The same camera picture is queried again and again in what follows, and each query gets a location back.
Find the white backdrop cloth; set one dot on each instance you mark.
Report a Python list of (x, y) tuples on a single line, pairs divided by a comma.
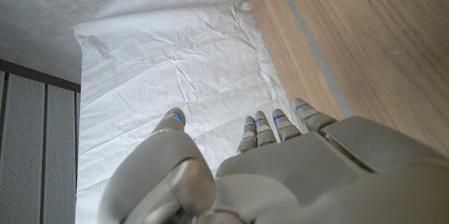
[(175, 59)]

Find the grey tape outline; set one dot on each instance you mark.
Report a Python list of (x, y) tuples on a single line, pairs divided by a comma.
[(308, 41)]

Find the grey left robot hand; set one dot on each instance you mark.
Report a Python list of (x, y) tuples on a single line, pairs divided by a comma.
[(298, 175)]

